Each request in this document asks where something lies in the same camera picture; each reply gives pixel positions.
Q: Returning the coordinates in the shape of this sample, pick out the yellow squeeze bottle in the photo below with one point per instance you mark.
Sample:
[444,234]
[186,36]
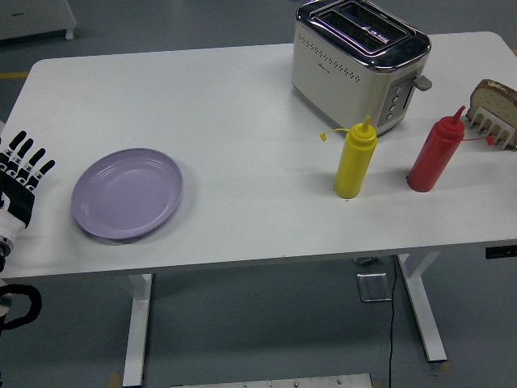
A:
[355,165]

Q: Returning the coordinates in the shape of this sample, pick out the purple plate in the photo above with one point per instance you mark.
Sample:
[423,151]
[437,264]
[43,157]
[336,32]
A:
[127,194]

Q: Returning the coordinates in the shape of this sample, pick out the silver floor socket box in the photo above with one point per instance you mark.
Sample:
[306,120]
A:
[375,287]

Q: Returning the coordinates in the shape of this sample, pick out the red squeeze bottle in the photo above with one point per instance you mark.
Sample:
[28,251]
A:
[434,161]

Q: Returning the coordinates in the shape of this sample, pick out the black table control panel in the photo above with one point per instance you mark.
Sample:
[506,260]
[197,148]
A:
[501,252]

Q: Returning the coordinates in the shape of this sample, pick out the bread slice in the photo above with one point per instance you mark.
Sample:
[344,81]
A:
[494,97]

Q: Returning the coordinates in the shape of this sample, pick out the white table leg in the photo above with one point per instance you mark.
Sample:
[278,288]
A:
[137,331]
[424,307]

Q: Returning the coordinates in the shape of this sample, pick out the silver bread rack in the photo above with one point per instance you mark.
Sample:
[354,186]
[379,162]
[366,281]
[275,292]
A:
[490,115]

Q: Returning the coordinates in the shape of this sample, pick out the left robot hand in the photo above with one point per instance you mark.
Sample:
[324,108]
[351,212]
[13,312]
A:
[22,202]

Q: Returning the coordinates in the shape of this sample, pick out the cream and chrome toaster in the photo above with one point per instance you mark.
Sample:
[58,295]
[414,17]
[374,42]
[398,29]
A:
[335,85]

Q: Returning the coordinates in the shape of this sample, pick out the grey bracket under table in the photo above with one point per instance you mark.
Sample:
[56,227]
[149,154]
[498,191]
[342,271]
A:
[366,261]

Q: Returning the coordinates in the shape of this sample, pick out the white cabinet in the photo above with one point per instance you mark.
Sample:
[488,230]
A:
[36,16]

